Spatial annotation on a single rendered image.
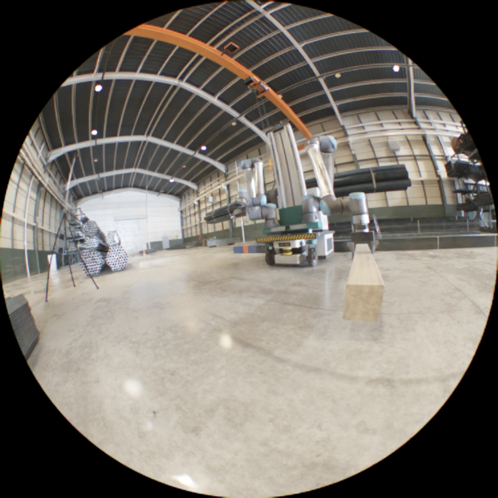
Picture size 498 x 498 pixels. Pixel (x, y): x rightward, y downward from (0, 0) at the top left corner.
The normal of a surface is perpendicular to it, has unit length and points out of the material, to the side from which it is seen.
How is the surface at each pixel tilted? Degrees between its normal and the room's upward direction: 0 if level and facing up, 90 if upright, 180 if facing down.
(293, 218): 90
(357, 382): 0
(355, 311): 90
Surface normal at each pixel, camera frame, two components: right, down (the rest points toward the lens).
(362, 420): -0.11, -0.99
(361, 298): -0.66, 0.12
